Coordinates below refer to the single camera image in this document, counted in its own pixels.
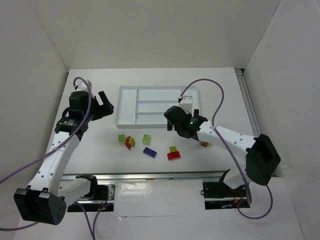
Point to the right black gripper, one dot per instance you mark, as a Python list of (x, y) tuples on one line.
[(170, 124)]

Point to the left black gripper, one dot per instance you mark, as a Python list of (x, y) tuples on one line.
[(100, 110)]

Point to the small green lego brick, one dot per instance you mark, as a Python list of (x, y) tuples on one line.
[(172, 149)]

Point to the red sloped lego brick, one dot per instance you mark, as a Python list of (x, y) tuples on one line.
[(173, 155)]

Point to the red curved lego piece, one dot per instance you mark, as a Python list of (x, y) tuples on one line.
[(128, 142)]

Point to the small green lego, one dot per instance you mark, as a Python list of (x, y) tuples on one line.
[(131, 142)]

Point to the blue lego brick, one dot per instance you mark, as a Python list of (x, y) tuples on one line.
[(149, 152)]

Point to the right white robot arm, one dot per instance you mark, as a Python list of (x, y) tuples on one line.
[(259, 157)]

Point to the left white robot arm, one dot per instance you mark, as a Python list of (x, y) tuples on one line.
[(43, 200)]

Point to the white divided sorting tray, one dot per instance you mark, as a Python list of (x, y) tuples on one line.
[(141, 107)]

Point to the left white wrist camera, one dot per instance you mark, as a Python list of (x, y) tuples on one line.
[(85, 86)]

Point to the aluminium front rail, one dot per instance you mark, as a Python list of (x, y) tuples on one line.
[(159, 175)]

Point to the aluminium rail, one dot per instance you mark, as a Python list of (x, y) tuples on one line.
[(159, 175), (248, 101)]

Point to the aluminium right side rail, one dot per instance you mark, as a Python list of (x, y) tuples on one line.
[(248, 101)]

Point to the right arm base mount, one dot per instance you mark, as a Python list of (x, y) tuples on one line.
[(218, 196)]

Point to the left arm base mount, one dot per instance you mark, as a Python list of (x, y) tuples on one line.
[(102, 201)]

